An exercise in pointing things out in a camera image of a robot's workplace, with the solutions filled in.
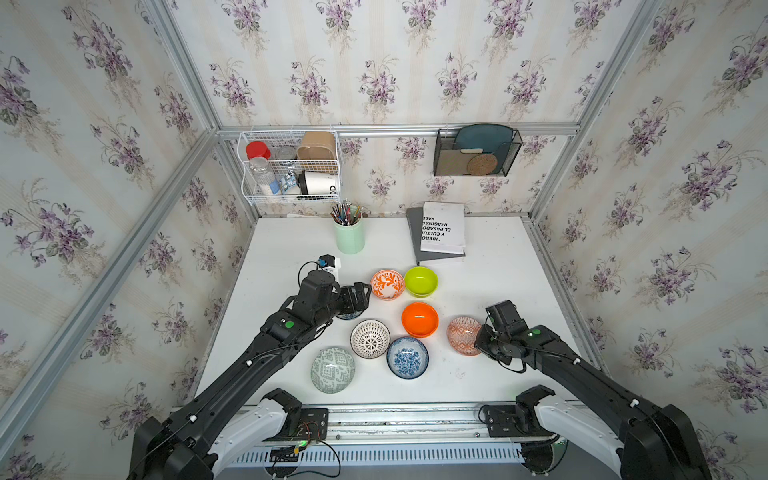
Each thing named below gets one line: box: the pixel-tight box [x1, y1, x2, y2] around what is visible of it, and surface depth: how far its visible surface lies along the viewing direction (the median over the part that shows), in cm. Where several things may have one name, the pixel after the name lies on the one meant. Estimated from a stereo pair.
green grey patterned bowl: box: [310, 347, 356, 395], surface depth 82 cm
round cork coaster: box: [467, 154, 498, 176], surface depth 100 cm
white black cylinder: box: [297, 170, 337, 195], surface depth 95 cm
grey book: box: [406, 202, 466, 264], surface depth 107 cm
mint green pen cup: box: [332, 218, 365, 255], surface depth 104 cm
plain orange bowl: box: [401, 301, 439, 339], surface depth 90 cm
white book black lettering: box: [420, 201, 466, 255], surface depth 107 cm
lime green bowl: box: [404, 266, 438, 299], surface depth 99 cm
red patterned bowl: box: [446, 316, 482, 356], surface depth 88 cm
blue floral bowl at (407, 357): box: [386, 336, 430, 380], surface depth 84 cm
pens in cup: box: [330, 198, 363, 226], surface depth 103 cm
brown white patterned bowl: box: [350, 319, 390, 359], surface depth 87 cm
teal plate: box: [453, 124, 513, 175], surface depth 93 cm
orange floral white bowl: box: [370, 268, 405, 301], surface depth 98 cm
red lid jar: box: [246, 141, 272, 160], surface depth 93 cm
